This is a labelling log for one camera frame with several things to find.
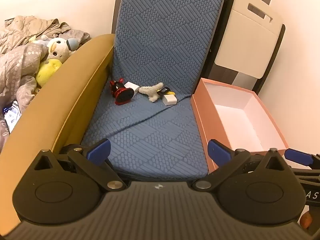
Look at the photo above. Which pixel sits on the grey printed quilt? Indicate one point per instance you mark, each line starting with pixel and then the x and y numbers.
pixel 17 65

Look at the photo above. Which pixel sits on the cream fuzzy toy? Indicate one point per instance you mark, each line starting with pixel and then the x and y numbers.
pixel 150 91

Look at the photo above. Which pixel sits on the yellow screwdriver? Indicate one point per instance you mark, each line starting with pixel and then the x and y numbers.
pixel 165 90

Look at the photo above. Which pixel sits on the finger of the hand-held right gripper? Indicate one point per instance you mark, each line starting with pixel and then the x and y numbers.
pixel 298 156

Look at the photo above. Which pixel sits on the beige puffer jacket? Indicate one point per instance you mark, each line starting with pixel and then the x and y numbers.
pixel 25 27

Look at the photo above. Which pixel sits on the red and black toy figure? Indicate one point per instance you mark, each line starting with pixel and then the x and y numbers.
pixel 122 95

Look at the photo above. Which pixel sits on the blue white packet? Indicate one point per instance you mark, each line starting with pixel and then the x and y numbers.
pixel 11 116

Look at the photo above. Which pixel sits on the person's right hand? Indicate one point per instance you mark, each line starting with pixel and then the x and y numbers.
pixel 305 220

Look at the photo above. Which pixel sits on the white charger cube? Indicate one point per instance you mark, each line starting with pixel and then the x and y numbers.
pixel 168 100
pixel 133 87

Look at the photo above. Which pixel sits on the blue quilted mattress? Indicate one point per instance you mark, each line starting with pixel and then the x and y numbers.
pixel 155 42

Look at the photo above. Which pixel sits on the pink cardboard box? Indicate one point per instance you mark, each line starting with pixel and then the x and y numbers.
pixel 240 120

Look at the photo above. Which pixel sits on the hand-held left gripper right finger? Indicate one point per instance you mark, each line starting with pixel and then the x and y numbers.
pixel 218 153

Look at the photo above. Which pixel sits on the mustard padded bed rail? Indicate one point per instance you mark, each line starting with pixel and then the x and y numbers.
pixel 62 100

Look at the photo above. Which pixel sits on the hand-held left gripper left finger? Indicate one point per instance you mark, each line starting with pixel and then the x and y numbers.
pixel 100 150

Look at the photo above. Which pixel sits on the white duck plush toy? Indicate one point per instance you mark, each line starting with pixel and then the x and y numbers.
pixel 56 52

